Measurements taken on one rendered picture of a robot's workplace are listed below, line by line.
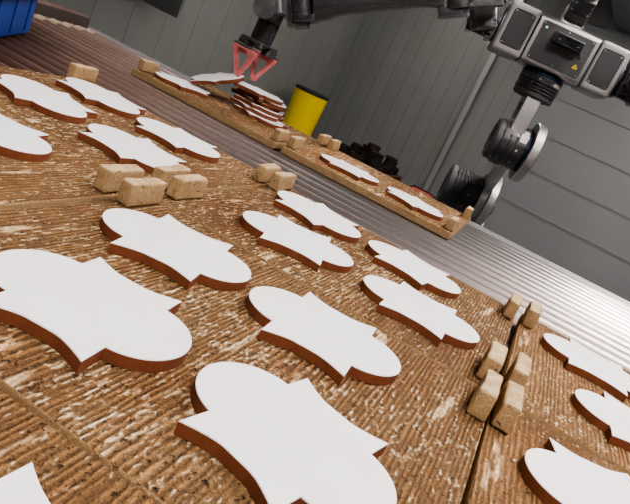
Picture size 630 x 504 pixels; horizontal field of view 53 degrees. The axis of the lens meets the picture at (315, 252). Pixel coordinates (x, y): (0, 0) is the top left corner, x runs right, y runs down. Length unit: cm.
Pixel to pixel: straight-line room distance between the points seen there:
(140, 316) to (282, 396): 11
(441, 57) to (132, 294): 834
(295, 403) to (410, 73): 846
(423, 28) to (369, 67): 88
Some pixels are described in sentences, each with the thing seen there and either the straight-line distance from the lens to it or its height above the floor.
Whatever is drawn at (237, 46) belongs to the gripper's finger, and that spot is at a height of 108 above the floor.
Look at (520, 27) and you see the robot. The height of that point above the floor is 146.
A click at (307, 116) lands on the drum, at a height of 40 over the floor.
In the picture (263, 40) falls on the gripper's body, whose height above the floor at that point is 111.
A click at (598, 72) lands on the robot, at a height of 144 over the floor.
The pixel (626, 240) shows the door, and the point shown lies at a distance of 816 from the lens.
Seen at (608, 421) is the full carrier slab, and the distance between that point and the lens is 71.
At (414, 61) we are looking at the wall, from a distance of 882.
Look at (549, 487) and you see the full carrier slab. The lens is 51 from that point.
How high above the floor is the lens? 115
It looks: 17 degrees down
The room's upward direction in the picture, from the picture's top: 25 degrees clockwise
